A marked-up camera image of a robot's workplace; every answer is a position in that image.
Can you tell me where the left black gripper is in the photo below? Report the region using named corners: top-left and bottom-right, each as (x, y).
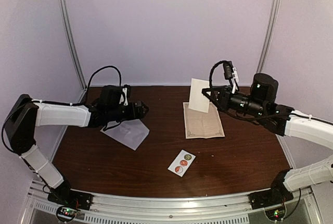
top-left (107, 102), bottom-right (149, 122)

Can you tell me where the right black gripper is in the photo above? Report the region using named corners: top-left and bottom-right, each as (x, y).
top-left (202, 84), bottom-right (266, 118)

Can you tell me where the cream letter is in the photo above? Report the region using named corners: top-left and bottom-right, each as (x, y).
top-left (188, 78), bottom-right (210, 113)

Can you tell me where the pale blue envelope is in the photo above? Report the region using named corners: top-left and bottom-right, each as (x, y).
top-left (101, 119), bottom-right (150, 151)

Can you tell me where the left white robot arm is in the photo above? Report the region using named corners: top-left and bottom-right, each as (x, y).
top-left (1, 85), bottom-right (149, 205)

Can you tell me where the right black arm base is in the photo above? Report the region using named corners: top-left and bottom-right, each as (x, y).
top-left (249, 187), bottom-right (293, 209)

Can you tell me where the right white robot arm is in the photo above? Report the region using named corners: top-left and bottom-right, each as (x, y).
top-left (202, 73), bottom-right (332, 204)

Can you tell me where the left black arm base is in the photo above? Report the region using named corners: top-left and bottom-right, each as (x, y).
top-left (47, 186), bottom-right (93, 210)

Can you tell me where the bordered certificate paper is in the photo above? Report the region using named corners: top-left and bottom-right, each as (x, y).
top-left (183, 102), bottom-right (225, 139)

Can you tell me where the green round sticker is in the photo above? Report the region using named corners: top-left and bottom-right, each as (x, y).
top-left (184, 154), bottom-right (193, 160)

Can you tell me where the white sticker sheet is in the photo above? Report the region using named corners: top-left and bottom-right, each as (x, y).
top-left (168, 150), bottom-right (196, 177)

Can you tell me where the orange round sticker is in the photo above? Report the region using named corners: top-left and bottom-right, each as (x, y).
top-left (180, 160), bottom-right (188, 167)

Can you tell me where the red white round sticker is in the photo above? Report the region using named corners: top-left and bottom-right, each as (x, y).
top-left (174, 166), bottom-right (183, 173)

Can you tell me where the left circuit board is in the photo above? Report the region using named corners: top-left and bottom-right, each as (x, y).
top-left (56, 206), bottom-right (80, 222)

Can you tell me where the circuit board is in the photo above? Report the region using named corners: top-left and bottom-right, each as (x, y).
top-left (264, 206), bottom-right (286, 221)
top-left (56, 206), bottom-right (80, 222)

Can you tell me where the right circuit board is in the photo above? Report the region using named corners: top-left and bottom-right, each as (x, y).
top-left (264, 206), bottom-right (286, 221)

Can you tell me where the right black braided cable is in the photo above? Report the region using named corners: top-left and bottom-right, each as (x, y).
top-left (209, 60), bottom-right (333, 126)

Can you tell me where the black braided cable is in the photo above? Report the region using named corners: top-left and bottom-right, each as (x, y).
top-left (1, 65), bottom-right (123, 152)
top-left (209, 60), bottom-right (333, 126)

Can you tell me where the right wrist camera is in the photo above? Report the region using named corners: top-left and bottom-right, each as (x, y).
top-left (223, 61), bottom-right (239, 94)

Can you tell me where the left black braided cable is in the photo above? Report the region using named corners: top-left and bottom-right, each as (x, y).
top-left (1, 65), bottom-right (123, 152)

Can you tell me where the aluminium front rail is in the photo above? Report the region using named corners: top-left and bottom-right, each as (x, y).
top-left (19, 180), bottom-right (323, 223)

